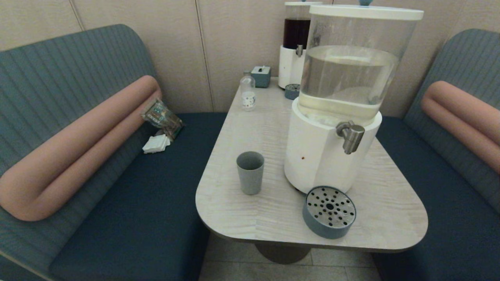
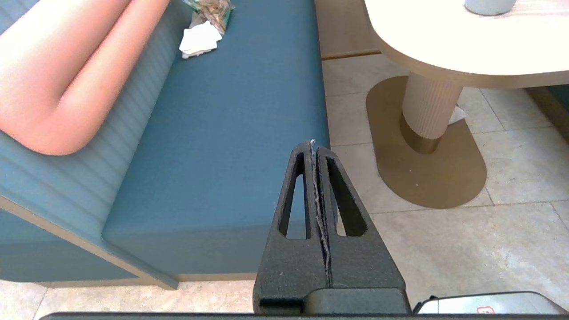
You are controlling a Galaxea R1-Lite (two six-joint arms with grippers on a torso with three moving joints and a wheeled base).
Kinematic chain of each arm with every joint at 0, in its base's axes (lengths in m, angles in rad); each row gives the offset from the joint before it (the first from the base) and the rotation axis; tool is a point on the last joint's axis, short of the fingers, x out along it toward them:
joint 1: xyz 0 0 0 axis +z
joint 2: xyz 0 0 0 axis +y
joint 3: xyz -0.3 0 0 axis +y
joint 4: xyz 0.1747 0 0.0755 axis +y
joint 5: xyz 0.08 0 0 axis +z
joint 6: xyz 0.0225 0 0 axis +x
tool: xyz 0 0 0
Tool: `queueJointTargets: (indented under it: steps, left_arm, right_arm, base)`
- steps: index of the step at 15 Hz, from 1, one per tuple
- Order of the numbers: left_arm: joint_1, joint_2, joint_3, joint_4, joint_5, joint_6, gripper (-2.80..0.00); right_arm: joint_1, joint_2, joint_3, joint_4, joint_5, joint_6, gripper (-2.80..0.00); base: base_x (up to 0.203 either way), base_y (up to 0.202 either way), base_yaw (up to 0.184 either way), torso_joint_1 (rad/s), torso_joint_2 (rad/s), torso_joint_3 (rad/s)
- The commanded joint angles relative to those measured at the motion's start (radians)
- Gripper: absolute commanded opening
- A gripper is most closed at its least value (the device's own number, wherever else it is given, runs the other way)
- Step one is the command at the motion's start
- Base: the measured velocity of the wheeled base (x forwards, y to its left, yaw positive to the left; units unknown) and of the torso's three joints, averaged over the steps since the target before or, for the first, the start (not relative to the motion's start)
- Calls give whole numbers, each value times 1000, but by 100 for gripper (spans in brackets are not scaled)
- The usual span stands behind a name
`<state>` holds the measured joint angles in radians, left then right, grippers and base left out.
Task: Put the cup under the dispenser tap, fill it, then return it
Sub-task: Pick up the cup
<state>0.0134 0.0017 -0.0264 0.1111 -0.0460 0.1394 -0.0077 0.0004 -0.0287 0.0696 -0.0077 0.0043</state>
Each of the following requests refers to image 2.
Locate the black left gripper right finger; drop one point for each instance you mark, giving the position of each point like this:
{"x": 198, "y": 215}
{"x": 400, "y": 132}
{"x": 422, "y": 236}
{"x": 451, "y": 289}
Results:
{"x": 364, "y": 266}

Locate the white robot base panel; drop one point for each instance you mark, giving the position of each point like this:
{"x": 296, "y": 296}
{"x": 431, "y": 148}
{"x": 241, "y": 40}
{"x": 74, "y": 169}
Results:
{"x": 489, "y": 304}

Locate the pink bolster cushion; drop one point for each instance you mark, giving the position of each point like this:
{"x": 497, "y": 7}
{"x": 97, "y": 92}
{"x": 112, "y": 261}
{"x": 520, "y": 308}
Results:
{"x": 53, "y": 80}

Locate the white paper scrap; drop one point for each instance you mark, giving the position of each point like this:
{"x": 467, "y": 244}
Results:
{"x": 458, "y": 115}

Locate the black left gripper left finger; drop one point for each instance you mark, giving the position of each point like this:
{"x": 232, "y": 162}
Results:
{"x": 289, "y": 271}

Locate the white paper napkins stack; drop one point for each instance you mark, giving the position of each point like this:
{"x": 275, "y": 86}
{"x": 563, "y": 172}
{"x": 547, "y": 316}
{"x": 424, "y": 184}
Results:
{"x": 200, "y": 40}

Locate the grey-blue plastic cup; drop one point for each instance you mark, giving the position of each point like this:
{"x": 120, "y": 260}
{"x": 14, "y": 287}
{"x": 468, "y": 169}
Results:
{"x": 489, "y": 6}

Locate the crinkled snack bag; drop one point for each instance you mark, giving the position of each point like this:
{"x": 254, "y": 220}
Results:
{"x": 213, "y": 11}

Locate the blue ribbed bench sofa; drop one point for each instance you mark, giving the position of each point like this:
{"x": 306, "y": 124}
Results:
{"x": 231, "y": 133}

